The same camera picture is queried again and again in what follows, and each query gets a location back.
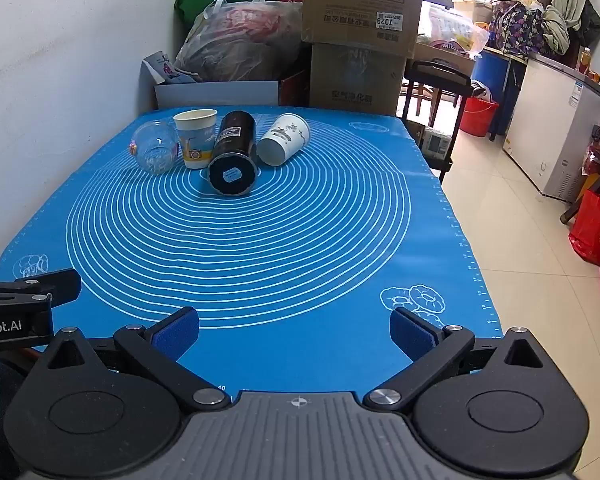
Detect clear bag with red contents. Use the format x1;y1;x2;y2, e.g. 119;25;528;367
173;0;305;84

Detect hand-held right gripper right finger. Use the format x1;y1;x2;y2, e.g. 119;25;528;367
363;307;547;412

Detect wooden chair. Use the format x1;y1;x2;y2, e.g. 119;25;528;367
401;79;443;128

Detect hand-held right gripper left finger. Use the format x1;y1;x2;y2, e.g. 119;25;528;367
42;306;232;415

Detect blue silicone baking mat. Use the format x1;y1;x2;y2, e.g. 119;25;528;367
0;105;504;397

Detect low open cardboard box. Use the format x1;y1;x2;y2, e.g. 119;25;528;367
413;42;477;77

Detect paper cup with camera print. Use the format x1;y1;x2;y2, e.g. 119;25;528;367
173;108;218;170

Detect white paper cup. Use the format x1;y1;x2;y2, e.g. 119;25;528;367
256;113;311;167

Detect red carton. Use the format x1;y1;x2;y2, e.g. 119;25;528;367
278;69;312;107

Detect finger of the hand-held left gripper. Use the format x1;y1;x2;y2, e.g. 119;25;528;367
0;268;83;307

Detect clear plastic cup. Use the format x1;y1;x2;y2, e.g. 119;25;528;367
129;119;181;175

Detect plain brown cardboard box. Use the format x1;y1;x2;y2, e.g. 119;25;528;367
308;42;409;117

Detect black cylindrical cup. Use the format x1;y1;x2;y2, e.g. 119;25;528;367
207;110;259;196

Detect printed paper booklet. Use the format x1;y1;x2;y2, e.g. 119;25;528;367
141;51;201;86

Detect red plastic bucket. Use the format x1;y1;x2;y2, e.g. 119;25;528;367
459;97;500;138

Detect purple patterned fabric bag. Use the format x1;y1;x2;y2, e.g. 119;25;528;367
489;1;551;57

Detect white appliance box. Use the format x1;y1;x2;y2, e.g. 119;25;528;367
422;127;452;162

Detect black utility cart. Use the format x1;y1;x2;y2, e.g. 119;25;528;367
401;59;474;184

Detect large cardboard box with labels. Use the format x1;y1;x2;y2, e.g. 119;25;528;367
300;0;427;59

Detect grey hanging clothes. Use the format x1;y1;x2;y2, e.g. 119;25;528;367
544;0;600;57

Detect blue plastic barrel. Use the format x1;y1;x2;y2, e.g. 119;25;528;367
471;50;511;107

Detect white chest freezer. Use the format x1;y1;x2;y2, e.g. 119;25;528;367
501;54;600;202

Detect white printed plastic bag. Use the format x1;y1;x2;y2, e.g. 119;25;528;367
426;2;490;57

